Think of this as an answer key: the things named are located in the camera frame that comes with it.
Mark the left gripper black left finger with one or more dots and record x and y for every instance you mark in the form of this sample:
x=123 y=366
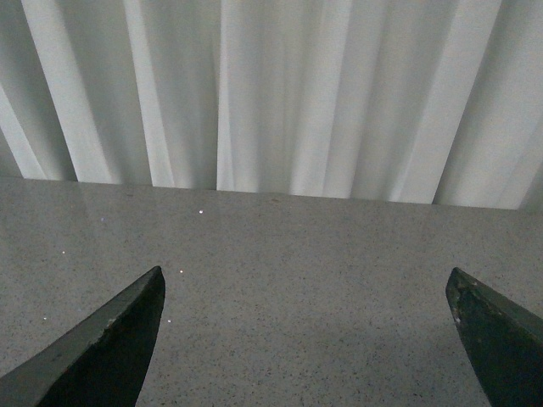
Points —
x=102 y=361

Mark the white curtain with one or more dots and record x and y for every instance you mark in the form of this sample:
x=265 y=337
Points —
x=430 y=102

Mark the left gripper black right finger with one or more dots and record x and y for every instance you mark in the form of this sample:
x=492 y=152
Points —
x=502 y=339

